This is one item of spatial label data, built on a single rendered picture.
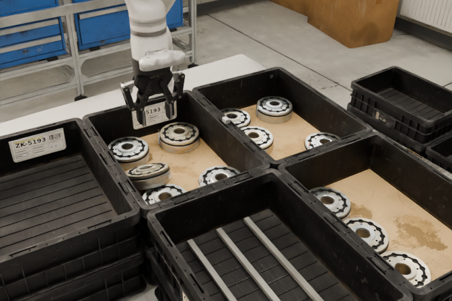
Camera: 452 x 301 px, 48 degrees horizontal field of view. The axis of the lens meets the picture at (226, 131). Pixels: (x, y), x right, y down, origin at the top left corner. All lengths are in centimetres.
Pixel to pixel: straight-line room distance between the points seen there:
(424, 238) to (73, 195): 77
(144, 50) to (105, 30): 222
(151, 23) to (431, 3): 342
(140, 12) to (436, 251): 75
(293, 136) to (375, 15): 280
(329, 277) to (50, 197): 63
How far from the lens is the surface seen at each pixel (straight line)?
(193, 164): 127
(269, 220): 112
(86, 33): 317
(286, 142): 136
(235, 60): 209
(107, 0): 312
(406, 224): 118
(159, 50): 101
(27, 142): 129
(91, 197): 120
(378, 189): 125
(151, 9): 98
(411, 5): 434
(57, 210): 119
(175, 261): 90
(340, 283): 103
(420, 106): 237
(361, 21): 405
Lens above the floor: 159
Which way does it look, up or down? 33 degrees down
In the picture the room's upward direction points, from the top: 1 degrees clockwise
